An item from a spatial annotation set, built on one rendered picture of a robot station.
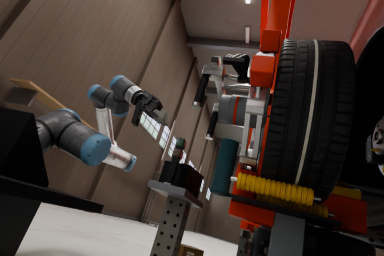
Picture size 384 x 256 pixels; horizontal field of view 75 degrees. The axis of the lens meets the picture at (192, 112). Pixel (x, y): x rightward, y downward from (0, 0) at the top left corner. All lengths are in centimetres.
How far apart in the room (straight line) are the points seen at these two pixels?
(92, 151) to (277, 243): 80
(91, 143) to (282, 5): 183
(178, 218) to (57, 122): 71
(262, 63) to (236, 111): 32
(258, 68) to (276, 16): 143
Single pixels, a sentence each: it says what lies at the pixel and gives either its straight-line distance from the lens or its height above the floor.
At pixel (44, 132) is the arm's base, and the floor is 50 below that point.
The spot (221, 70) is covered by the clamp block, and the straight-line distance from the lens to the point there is 106.
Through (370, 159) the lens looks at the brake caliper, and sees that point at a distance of 137.
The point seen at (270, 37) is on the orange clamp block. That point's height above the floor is 110.
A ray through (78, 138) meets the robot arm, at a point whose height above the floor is 53.
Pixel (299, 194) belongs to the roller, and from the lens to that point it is 91.
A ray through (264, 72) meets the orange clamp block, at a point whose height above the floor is 82.
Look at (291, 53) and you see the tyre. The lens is 94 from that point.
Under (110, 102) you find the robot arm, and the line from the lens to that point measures 135.
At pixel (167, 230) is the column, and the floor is 28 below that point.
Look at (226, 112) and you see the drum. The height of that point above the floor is 81.
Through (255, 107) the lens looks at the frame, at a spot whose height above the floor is 74.
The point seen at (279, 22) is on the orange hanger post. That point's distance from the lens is 220.
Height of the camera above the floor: 32
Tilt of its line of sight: 24 degrees up
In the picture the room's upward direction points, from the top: 17 degrees clockwise
